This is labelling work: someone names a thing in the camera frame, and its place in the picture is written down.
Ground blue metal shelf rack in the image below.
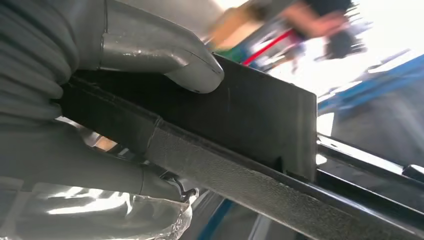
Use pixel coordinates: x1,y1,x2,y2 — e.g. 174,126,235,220
317,52,424,117

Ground person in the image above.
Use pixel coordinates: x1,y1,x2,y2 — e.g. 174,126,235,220
208,0,355,51

